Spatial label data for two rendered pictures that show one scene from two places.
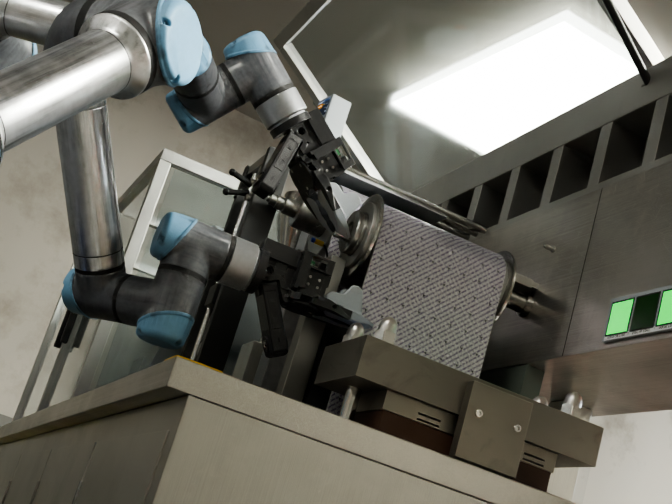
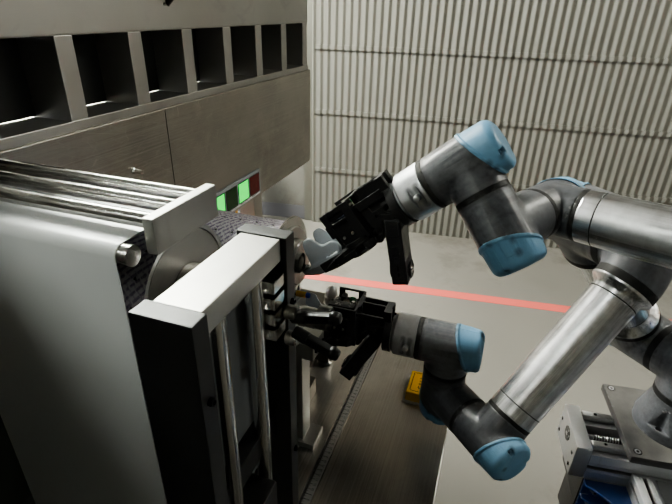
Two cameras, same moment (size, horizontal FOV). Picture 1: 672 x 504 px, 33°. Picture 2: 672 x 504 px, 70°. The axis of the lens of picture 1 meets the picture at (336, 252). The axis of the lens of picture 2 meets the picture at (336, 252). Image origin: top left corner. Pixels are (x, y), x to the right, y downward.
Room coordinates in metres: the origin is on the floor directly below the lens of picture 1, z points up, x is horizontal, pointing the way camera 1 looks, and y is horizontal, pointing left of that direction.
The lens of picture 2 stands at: (2.31, 0.44, 1.62)
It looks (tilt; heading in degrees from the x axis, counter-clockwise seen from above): 27 degrees down; 216
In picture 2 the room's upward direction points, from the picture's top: 1 degrees clockwise
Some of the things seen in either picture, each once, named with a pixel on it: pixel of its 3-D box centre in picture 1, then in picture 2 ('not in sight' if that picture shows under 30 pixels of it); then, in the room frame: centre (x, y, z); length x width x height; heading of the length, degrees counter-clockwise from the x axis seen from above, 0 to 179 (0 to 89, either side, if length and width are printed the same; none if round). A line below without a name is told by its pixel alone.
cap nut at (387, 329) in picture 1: (386, 331); (331, 294); (1.58, -0.10, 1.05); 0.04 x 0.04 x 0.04
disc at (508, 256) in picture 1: (491, 291); not in sight; (1.87, -0.27, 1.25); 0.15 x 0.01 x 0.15; 18
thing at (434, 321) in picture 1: (420, 335); not in sight; (1.77, -0.17, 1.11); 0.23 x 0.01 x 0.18; 108
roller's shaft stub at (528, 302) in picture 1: (509, 298); not in sight; (1.88, -0.31, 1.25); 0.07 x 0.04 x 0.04; 108
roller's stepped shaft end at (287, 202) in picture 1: (281, 203); not in sight; (2.00, 0.12, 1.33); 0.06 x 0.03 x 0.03; 108
